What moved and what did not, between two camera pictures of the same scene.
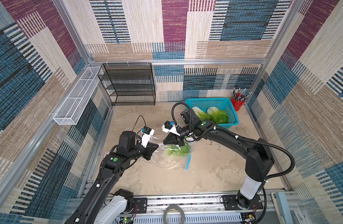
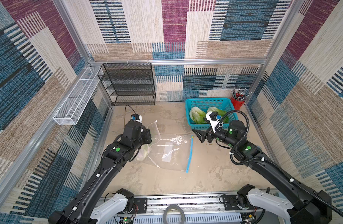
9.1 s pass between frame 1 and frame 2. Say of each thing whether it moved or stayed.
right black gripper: moved
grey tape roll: stayed
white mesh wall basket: stayed
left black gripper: moved
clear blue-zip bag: moved
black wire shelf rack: stayed
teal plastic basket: stayed
